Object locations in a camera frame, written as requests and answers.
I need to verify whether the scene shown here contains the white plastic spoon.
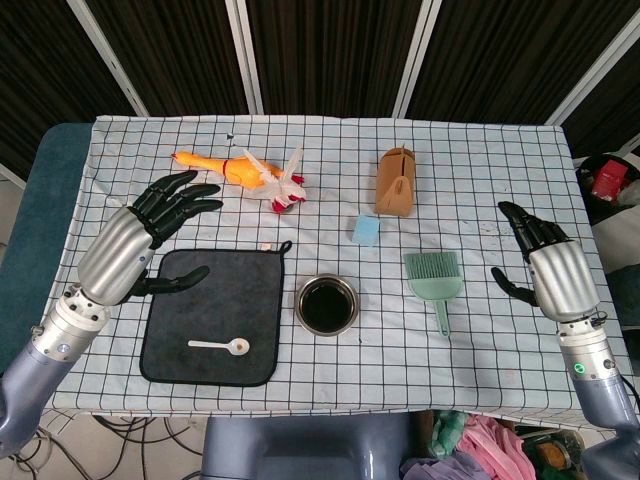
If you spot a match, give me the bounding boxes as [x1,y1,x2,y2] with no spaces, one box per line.
[187,337,251,357]

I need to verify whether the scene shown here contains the green dustpan brush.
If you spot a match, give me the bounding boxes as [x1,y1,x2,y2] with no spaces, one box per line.
[403,251,464,337]

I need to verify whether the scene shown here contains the black trash bin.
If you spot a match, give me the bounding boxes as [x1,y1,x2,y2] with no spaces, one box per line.
[574,153,640,226]

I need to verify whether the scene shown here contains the white checked tablecloth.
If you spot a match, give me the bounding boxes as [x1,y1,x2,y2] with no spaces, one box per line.
[32,114,634,429]

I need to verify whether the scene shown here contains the light blue sponge block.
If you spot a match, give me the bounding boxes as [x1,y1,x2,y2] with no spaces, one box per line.
[351,214,382,248]

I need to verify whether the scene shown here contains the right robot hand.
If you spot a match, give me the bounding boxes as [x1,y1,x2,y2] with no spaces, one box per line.
[490,201,601,322]

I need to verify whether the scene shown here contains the tangled black floor cables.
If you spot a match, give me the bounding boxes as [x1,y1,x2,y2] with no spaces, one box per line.
[14,413,204,480]

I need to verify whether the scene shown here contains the purple cloth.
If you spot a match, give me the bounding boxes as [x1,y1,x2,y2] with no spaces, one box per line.
[399,452,489,480]

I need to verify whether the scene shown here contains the dark grey towel mat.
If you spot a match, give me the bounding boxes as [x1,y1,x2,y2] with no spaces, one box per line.
[139,240,294,388]

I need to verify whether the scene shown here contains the metal bowl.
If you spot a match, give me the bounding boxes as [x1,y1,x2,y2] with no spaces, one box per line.
[294,273,362,337]

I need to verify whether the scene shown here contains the yellow black device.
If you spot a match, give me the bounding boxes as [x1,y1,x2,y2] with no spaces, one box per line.
[519,427,586,476]

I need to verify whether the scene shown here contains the red carton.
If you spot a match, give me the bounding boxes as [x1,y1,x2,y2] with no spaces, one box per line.
[591,159,629,201]

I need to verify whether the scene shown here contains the yellow rubber chicken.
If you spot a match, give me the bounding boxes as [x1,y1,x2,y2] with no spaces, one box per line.
[170,151,281,194]

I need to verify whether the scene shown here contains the blue-grey robot torso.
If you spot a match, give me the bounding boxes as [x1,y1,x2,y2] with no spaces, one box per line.
[201,414,416,480]

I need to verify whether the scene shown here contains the white plastic sack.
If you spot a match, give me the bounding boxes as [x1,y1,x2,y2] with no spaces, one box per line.
[592,217,640,274]

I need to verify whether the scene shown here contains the white partition post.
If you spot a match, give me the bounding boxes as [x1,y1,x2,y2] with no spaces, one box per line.
[67,0,149,117]
[392,0,444,119]
[224,0,265,115]
[544,9,640,126]

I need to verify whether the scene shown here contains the pink cloth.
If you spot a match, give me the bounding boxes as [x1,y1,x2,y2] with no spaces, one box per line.
[457,413,536,480]

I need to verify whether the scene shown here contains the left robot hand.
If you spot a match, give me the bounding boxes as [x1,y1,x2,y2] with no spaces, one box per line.
[77,169,225,307]

